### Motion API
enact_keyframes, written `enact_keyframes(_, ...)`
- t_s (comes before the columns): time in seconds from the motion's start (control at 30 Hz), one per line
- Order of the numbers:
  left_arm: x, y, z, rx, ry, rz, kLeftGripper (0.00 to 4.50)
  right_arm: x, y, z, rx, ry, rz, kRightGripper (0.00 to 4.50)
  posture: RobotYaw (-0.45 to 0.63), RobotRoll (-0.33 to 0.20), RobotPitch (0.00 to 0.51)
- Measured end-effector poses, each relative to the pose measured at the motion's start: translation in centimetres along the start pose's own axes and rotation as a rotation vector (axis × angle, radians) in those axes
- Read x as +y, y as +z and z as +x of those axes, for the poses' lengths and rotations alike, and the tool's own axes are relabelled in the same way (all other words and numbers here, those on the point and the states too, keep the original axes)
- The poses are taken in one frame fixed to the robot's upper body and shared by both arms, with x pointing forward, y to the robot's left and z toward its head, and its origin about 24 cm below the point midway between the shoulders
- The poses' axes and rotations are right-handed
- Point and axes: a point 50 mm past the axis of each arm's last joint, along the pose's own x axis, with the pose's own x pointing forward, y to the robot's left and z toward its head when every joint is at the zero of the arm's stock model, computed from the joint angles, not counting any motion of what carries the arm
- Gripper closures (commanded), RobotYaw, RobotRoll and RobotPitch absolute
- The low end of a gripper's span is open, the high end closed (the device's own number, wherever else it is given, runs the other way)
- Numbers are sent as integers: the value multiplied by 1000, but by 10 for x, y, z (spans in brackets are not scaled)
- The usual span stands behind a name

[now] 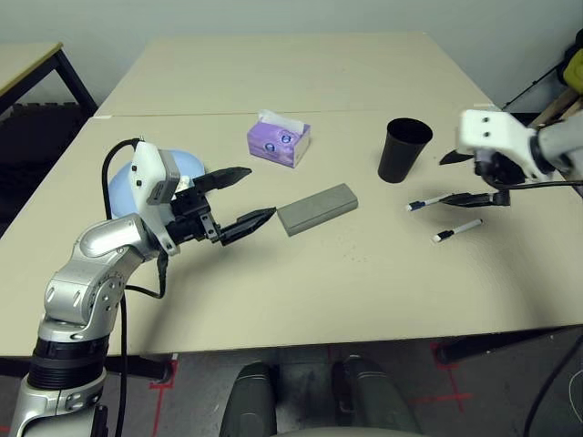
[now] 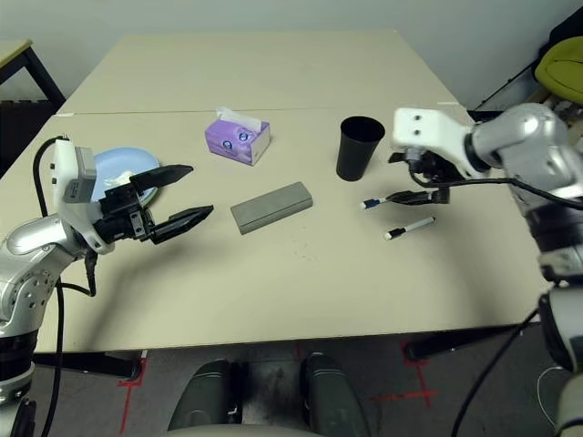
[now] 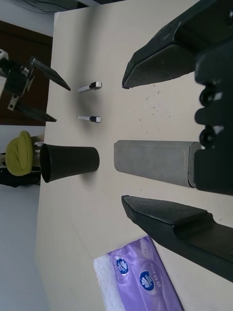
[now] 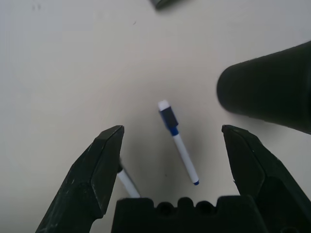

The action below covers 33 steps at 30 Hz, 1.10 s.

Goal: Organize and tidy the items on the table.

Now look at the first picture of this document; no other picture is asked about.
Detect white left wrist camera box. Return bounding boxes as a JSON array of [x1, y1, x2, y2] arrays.
[[129, 140, 181, 249]]

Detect grey robot torso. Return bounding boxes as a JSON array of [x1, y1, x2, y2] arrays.
[[272, 425, 365, 437]]

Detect white marker black tip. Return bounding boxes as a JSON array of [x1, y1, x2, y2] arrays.
[[432, 218, 484, 243]]

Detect black foam floor mats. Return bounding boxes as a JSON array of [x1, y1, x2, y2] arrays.
[[0, 102, 86, 183]]

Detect grey robot left leg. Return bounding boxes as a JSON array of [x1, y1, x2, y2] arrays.
[[222, 361, 279, 437]]

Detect black plastic cup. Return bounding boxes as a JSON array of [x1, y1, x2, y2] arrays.
[[376, 117, 434, 185]]

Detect white marker blue cap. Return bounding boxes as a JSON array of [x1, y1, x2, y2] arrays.
[[405, 194, 452, 213]]

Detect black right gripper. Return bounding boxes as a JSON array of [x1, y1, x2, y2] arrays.
[[439, 147, 525, 208]]

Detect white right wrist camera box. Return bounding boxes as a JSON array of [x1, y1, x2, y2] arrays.
[[457, 107, 557, 181]]

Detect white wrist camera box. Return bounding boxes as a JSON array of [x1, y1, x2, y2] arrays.
[[129, 140, 181, 249], [457, 107, 557, 181]]

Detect grey glasses case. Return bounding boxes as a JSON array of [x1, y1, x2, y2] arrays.
[[276, 182, 360, 237]]

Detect thin white cable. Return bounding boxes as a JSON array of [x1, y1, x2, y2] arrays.
[[567, 371, 583, 411]]

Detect purple tissue box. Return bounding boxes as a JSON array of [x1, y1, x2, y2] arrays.
[[246, 108, 312, 168]]

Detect grey robot leg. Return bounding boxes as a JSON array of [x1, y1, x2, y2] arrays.
[[334, 354, 420, 437], [222, 361, 279, 437]]

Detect grey robot right leg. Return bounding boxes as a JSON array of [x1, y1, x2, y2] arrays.
[[334, 354, 420, 437]]

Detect black table base foot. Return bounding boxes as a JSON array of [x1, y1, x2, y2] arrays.
[[436, 330, 561, 365], [102, 354, 179, 381]]

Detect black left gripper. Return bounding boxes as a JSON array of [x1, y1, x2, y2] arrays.
[[166, 167, 278, 248]]

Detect dark side table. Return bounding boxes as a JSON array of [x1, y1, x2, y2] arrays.
[[0, 42, 99, 115]]

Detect blue plastic plate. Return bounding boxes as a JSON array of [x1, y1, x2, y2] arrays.
[[107, 147, 205, 219]]

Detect green stool wooden legs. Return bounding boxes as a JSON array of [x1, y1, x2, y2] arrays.
[[530, 45, 583, 128]]

